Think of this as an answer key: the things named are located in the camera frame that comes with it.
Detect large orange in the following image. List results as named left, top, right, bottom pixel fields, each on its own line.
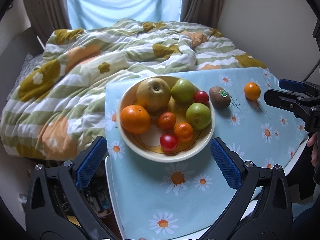
left=244, top=82, right=261, bottom=101
left=120, top=105, right=151, bottom=135

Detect brown kiwi with sticker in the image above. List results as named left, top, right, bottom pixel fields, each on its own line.
left=209, top=86, right=231, bottom=108

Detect red cherry tomato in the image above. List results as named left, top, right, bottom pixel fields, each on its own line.
left=160, top=134, right=178, bottom=152
left=194, top=90, right=209, bottom=105

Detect green apple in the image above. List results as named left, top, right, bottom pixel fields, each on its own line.
left=185, top=102, right=212, bottom=130
left=171, top=79, right=195, bottom=104

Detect small mandarin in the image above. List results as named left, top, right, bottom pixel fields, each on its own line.
left=157, top=112, right=176, bottom=131
left=174, top=122, right=194, bottom=142

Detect small mandarin front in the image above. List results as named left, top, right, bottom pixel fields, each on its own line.
left=157, top=112, right=176, bottom=131

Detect large yellow pear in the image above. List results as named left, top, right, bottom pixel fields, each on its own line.
left=136, top=77, right=171, bottom=112

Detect person's right hand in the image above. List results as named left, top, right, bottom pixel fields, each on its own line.
left=306, top=133, right=319, bottom=167

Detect floral striped quilt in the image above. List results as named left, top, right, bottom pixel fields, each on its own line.
left=1, top=18, right=270, bottom=160

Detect blue daisy tablecloth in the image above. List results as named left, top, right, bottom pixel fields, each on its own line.
left=105, top=68, right=307, bottom=239

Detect cream bowl with duck print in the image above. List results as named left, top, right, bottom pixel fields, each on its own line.
left=117, top=76, right=215, bottom=163

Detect right brown curtain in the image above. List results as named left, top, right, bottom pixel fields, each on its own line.
left=180, top=0, right=223, bottom=29

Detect brown curtain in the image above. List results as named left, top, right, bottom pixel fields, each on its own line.
left=180, top=0, right=223, bottom=29
left=23, top=0, right=71, bottom=43

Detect patterned pillow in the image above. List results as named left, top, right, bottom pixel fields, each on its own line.
left=14, top=53, right=42, bottom=89

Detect grey bed headboard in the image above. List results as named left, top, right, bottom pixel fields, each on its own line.
left=0, top=26, right=45, bottom=98

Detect light blue window cloth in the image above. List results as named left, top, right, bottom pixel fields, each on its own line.
left=67, top=0, right=182, bottom=30

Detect left brown curtain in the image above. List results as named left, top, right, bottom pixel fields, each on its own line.
left=23, top=0, right=71, bottom=43

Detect black cable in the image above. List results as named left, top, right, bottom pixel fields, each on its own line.
left=302, top=62, right=320, bottom=83

